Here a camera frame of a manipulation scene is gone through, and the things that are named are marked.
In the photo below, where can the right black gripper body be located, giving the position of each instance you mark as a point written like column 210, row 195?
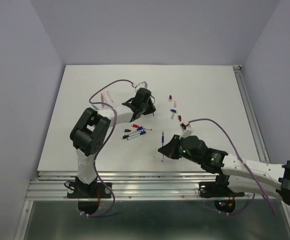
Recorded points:
column 183, row 153

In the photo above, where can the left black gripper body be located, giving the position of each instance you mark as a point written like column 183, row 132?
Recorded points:
column 147, row 108

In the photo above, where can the blue gel pen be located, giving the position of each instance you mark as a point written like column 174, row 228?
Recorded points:
column 162, row 141

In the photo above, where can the pink highlighter pen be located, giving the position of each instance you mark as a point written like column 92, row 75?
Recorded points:
column 102, row 100

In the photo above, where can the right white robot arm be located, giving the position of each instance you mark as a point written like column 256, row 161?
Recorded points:
column 234, row 177

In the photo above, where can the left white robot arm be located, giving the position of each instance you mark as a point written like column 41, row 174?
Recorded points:
column 88, row 138

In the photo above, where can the white marker black cap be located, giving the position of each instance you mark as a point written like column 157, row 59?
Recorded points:
column 129, row 137

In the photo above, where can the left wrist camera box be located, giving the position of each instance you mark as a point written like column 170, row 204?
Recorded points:
column 143, row 84

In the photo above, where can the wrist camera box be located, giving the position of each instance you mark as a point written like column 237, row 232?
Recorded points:
column 186, row 129
column 143, row 84

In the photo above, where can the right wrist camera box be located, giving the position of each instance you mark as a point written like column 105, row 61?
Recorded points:
column 186, row 129

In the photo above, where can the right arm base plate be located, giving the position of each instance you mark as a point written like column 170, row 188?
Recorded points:
column 215, row 190

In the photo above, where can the aluminium right rail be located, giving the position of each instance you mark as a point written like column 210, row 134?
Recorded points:
column 252, row 119

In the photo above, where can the aluminium rail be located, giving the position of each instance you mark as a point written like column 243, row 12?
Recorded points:
column 127, row 186
column 252, row 119

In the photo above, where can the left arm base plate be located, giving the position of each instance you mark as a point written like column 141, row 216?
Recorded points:
column 96, row 190

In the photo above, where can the aluminium front rail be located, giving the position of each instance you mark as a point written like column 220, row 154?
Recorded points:
column 127, row 186

